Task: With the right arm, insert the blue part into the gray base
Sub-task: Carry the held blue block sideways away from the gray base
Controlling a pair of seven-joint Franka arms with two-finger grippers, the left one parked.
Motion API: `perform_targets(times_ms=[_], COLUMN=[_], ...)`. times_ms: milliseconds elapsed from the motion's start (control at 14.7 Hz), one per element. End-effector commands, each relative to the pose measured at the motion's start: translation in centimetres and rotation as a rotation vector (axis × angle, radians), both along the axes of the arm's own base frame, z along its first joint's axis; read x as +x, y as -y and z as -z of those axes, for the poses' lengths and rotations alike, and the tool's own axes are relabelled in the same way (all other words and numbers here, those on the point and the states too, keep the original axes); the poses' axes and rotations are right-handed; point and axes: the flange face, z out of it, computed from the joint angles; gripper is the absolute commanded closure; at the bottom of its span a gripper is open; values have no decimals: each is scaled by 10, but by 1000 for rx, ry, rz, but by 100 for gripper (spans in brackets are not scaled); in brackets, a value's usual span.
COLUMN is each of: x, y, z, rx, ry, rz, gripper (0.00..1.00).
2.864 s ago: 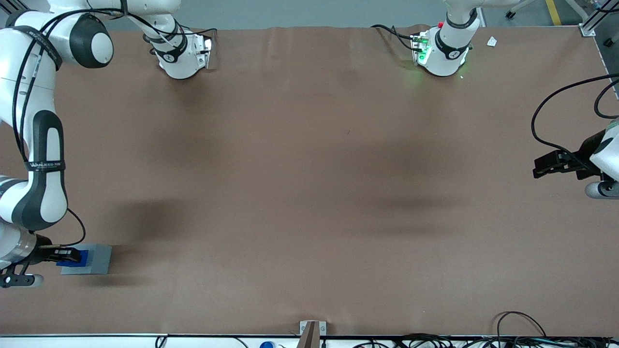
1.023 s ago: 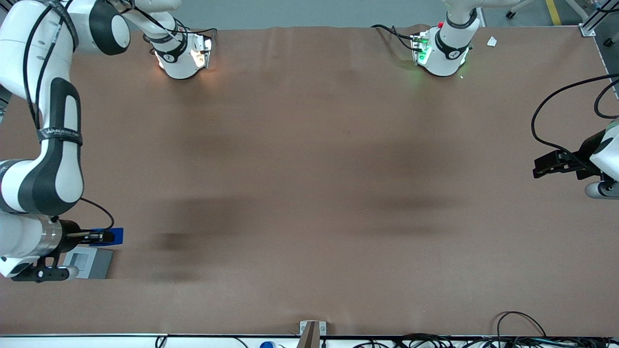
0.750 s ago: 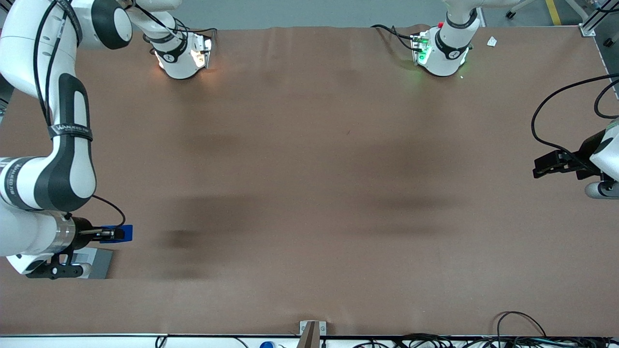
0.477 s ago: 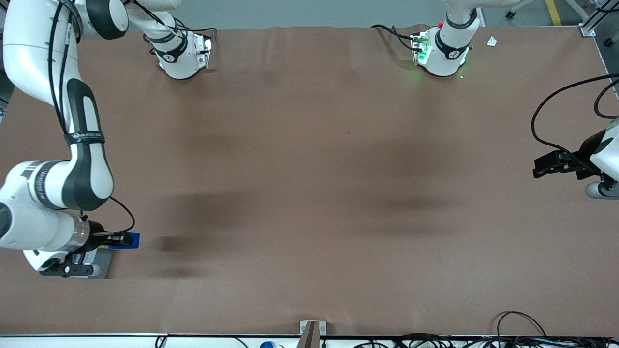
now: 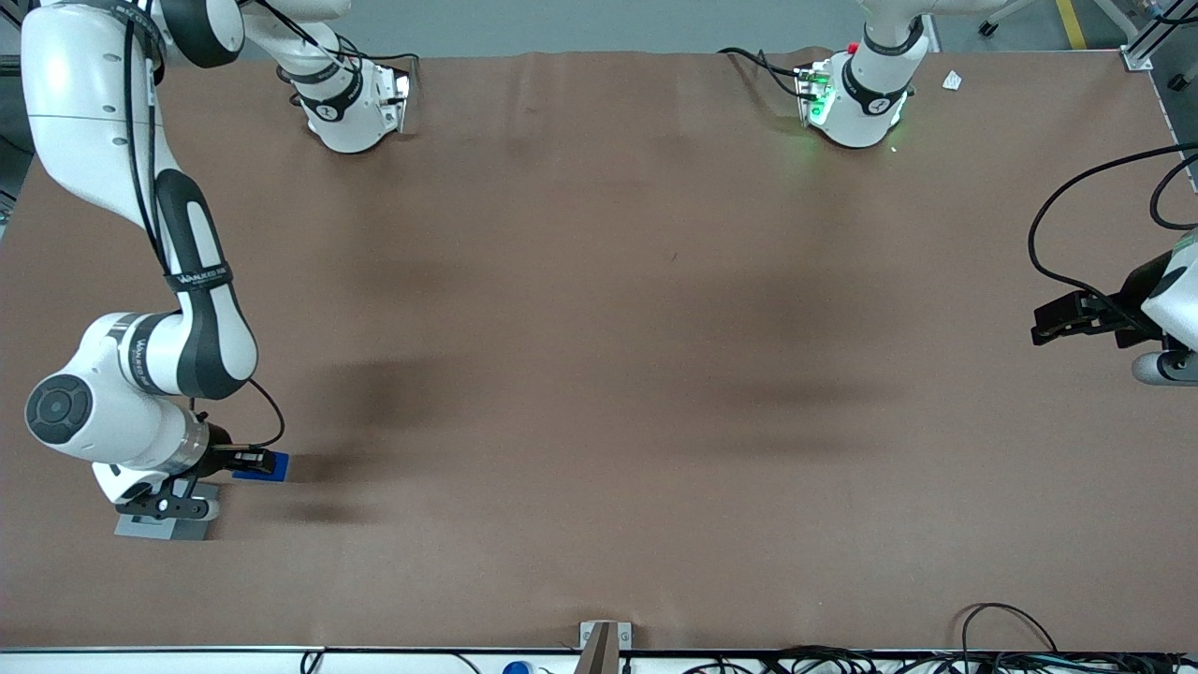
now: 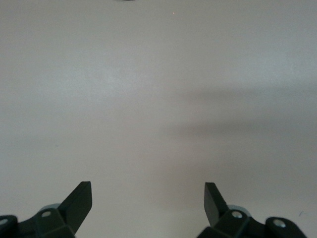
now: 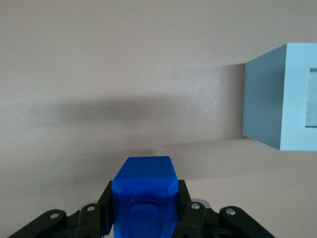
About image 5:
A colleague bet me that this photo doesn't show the short black looped cable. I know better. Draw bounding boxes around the short black looped cable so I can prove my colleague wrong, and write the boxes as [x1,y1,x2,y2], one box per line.
[1148,153,1198,231]

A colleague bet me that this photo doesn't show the white wheeled stand leg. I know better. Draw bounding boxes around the white wheeled stand leg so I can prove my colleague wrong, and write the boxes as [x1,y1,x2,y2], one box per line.
[977,0,1138,38]

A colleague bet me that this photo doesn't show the black arched cable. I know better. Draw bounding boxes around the black arched cable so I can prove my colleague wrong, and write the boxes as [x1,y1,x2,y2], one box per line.
[961,603,1059,656]

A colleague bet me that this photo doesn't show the grey metal bracket plate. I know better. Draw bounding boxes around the grey metal bracket plate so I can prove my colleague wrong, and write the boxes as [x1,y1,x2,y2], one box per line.
[579,621,634,652]

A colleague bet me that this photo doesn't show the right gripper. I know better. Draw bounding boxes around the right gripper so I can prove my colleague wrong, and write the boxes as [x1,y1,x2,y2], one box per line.
[92,424,278,506]

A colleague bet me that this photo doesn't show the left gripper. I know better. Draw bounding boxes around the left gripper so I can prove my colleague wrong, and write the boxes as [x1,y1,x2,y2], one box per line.
[1031,234,1198,352]

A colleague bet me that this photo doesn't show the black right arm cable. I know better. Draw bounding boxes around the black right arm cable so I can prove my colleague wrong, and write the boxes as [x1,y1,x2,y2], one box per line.
[117,0,286,450]

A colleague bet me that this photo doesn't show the brown table mat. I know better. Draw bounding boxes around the brown table mat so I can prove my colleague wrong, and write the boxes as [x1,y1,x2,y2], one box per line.
[0,47,1198,652]

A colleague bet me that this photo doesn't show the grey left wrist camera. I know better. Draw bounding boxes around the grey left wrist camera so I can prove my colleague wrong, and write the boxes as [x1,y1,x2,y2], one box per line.
[1132,349,1198,387]

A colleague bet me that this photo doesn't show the long black looped cable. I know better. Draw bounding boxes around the long black looped cable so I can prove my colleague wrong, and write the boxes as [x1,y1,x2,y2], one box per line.
[1028,141,1198,329]

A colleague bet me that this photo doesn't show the black base cable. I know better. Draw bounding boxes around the black base cable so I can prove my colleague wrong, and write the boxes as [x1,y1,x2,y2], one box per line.
[718,46,817,100]
[253,0,419,106]

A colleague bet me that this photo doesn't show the aluminium frame post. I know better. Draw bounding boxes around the aluminium frame post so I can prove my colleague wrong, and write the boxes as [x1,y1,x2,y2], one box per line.
[1121,0,1198,73]

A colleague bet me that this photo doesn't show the blue plastic insert part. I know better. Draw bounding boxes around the blue plastic insert part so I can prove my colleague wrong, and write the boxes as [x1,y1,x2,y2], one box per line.
[231,452,292,483]

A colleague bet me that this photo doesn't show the tangled black cables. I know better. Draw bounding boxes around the tangled black cables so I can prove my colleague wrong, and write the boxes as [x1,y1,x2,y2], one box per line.
[688,644,1198,674]

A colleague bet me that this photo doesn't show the gray square base block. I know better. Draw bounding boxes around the gray square base block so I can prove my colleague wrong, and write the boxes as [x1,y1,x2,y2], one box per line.
[113,479,222,542]

